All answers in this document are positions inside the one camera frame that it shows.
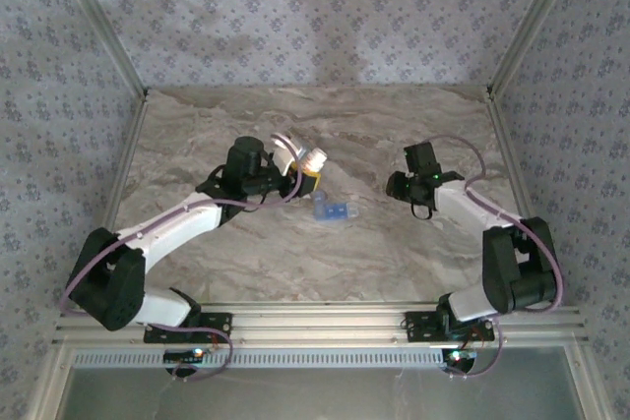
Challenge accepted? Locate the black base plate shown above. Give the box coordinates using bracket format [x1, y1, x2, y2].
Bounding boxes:
[143, 310, 233, 344]
[404, 310, 496, 343]

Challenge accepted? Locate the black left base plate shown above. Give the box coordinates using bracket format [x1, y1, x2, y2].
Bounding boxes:
[143, 310, 233, 344]

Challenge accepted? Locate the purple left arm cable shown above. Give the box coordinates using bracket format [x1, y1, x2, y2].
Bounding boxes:
[58, 163, 304, 385]

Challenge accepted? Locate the controller board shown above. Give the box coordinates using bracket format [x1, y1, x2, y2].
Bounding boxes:
[163, 347, 207, 363]
[441, 348, 479, 367]

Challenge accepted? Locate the blue pill organizer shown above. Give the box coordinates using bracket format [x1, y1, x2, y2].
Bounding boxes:
[310, 188, 360, 224]

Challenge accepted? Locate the left controller board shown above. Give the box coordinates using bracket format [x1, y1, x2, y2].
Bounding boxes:
[163, 347, 207, 363]

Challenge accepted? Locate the white pill bottle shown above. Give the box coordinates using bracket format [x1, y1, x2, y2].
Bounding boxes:
[298, 146, 330, 173]

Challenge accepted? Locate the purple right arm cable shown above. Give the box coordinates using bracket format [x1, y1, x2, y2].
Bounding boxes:
[417, 134, 565, 381]

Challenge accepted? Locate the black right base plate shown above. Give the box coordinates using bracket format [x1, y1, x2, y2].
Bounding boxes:
[404, 310, 496, 343]

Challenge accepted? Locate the aluminium side rail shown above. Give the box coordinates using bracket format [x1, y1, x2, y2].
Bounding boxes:
[73, 92, 152, 311]
[485, 92, 562, 308]

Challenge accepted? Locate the grey metal panel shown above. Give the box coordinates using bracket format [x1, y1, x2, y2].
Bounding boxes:
[33, 343, 616, 420]

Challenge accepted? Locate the slotted grey cable duct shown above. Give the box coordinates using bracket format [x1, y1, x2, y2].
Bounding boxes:
[71, 346, 447, 371]

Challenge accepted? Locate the long aluminium mounting rail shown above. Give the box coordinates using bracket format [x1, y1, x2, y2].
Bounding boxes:
[51, 305, 590, 345]

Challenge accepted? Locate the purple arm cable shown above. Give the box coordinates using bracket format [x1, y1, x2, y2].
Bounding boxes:
[58, 163, 304, 385]
[417, 134, 565, 381]

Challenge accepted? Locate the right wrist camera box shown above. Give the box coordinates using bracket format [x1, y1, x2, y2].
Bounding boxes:
[403, 143, 443, 176]

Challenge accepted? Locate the right controller board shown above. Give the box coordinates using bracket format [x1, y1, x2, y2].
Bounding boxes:
[441, 348, 479, 367]

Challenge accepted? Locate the aluminium corner post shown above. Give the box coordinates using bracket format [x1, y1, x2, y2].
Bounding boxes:
[46, 0, 152, 99]
[484, 0, 590, 99]

